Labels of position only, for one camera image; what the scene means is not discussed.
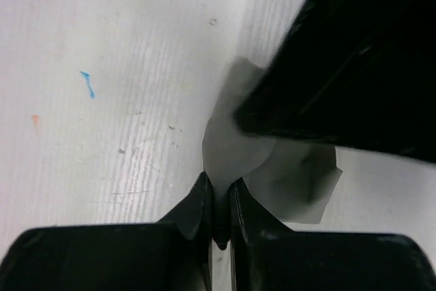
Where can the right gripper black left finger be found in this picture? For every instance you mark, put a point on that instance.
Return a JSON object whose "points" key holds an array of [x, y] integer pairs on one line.
{"points": [[173, 253]]}

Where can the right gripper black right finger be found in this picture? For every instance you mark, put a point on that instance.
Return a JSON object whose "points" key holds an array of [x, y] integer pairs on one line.
{"points": [[267, 255]]}

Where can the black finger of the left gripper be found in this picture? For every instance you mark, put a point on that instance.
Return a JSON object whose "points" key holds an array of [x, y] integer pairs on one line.
{"points": [[352, 73]]}

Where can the grey underwear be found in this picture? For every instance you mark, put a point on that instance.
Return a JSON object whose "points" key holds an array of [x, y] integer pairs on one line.
{"points": [[293, 180]]}

